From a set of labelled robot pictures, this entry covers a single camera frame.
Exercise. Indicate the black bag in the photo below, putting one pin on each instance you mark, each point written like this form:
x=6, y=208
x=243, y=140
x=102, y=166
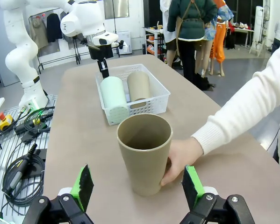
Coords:
x=203, y=81

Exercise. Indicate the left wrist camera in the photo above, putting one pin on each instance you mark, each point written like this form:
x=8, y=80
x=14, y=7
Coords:
x=122, y=45

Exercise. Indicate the mint green cup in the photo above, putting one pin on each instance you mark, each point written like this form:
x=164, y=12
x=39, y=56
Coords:
x=112, y=93

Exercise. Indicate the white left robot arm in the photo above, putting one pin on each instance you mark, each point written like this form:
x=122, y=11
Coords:
x=20, y=58

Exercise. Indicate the grey handheld enabling device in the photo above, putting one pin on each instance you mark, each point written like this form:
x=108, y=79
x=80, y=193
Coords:
x=18, y=170

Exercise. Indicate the black clothes rack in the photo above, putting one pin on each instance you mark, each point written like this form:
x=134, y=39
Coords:
x=77, y=58

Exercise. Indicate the person in dark green jacket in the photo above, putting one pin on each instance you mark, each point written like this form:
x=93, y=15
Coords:
x=191, y=23

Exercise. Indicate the person's right hand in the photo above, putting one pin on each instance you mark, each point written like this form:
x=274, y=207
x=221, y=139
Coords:
x=184, y=154

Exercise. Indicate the cluttered background table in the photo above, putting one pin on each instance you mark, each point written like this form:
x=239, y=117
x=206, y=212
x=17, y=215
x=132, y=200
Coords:
x=240, y=29

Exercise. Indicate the white air purifier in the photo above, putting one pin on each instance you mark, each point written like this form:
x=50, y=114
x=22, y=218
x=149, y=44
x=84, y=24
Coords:
x=125, y=35

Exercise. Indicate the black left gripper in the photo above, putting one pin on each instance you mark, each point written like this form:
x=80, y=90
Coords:
x=101, y=52

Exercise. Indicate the black coat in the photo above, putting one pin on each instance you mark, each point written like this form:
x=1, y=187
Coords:
x=53, y=28

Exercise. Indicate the white shelf with items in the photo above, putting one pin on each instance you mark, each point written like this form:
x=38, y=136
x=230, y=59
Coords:
x=153, y=29

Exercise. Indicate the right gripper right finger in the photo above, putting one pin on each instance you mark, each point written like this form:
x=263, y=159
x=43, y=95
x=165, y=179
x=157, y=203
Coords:
x=190, y=186

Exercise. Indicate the white perforated plastic basket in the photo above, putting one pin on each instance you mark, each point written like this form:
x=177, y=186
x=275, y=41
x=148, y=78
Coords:
x=159, y=98

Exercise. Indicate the right forearm white sleeve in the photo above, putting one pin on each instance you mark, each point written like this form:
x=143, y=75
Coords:
x=235, y=109

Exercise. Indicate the white step stool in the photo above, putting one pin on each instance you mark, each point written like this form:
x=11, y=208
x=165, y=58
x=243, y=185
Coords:
x=256, y=43

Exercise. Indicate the beige coat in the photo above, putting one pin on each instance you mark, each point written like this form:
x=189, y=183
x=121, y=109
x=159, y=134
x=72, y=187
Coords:
x=38, y=32

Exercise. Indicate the grey metal wall panel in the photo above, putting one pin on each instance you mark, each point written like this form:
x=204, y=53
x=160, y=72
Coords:
x=116, y=9

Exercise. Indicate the black power box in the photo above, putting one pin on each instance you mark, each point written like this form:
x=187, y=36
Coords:
x=30, y=137

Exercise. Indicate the mannequin in orange clothes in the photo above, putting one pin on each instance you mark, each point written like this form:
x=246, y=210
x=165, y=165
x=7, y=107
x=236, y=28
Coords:
x=218, y=42

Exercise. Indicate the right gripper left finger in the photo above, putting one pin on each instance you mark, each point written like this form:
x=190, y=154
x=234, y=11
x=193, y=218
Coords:
x=86, y=184

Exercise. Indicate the yellow emergency stop box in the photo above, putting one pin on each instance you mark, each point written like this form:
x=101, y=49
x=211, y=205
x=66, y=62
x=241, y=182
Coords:
x=5, y=122

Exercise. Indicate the brown cup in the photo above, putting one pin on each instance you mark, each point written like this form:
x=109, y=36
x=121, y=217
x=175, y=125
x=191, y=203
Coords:
x=142, y=168
x=138, y=86

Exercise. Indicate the mannequin in blue patterned shirt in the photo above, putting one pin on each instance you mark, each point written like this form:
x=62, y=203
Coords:
x=208, y=32

